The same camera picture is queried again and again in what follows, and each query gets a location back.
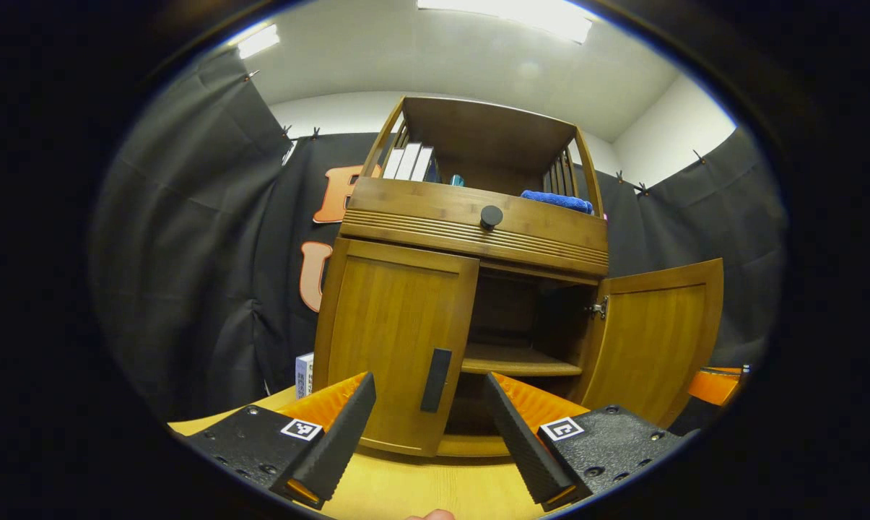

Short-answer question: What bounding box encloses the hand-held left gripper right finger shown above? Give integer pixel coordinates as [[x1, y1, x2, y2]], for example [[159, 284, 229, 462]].
[[484, 372, 699, 512]]

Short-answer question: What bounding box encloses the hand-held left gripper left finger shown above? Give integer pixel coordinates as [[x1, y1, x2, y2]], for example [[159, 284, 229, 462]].
[[178, 372, 378, 510]]

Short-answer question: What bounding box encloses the wooden shoe cabinet door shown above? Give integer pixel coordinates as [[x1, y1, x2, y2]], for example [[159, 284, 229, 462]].
[[575, 258, 724, 430], [313, 237, 480, 458]]

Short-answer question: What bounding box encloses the black door handle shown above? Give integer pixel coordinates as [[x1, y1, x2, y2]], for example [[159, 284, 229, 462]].
[[420, 348, 453, 414]]

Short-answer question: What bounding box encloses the wooden double-door shoe cabinet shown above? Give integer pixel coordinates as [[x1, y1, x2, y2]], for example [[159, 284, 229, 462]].
[[312, 96, 612, 458]]

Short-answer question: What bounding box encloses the white printed box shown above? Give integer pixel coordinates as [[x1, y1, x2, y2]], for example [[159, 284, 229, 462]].
[[295, 352, 315, 400]]

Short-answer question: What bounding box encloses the wooden inner shelf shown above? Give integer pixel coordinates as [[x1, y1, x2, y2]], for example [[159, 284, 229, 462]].
[[461, 343, 583, 378]]

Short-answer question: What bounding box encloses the black backdrop cloth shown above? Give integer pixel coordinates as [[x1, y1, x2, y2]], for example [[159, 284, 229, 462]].
[[88, 47, 789, 423]]

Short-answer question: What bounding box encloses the wooden drawer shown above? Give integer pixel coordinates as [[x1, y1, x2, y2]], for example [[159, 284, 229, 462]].
[[341, 177, 610, 268]]

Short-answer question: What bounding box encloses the blue towel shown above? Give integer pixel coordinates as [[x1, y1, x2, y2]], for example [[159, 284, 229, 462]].
[[520, 190, 594, 215]]

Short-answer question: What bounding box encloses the ceiling strip light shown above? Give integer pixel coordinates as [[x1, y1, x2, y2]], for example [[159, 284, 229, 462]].
[[236, 24, 282, 60]]

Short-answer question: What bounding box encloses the ceiling panel light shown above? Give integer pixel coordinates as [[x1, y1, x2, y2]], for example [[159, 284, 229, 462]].
[[417, 0, 594, 44]]

